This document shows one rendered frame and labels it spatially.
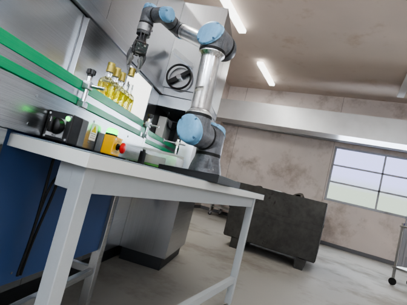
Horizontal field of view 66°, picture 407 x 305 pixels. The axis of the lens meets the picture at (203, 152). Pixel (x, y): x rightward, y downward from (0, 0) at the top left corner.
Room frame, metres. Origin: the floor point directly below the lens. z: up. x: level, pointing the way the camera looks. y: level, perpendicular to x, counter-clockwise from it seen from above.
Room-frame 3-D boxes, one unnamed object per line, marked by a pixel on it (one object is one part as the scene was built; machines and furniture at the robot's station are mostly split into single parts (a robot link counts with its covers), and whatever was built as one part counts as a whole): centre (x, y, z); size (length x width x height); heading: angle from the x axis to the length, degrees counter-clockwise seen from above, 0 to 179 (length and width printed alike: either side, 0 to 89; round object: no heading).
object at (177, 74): (2.43, 0.33, 1.49); 0.21 x 0.05 x 0.21; 80
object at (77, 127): (0.89, 0.39, 0.79); 0.08 x 0.08 x 0.08; 80
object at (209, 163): (1.42, -0.02, 0.82); 0.15 x 0.15 x 0.10
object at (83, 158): (1.70, 0.57, 0.73); 1.58 x 1.52 x 0.04; 154
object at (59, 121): (0.83, 0.40, 0.79); 0.04 x 0.03 x 0.04; 80
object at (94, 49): (1.78, 0.57, 1.15); 0.90 x 0.03 x 0.34; 170
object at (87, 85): (1.00, 0.40, 0.94); 0.07 x 0.04 x 0.13; 80
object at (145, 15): (1.58, 0.45, 1.51); 0.09 x 0.08 x 0.11; 57
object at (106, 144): (1.16, 0.35, 0.79); 0.07 x 0.07 x 0.07; 80
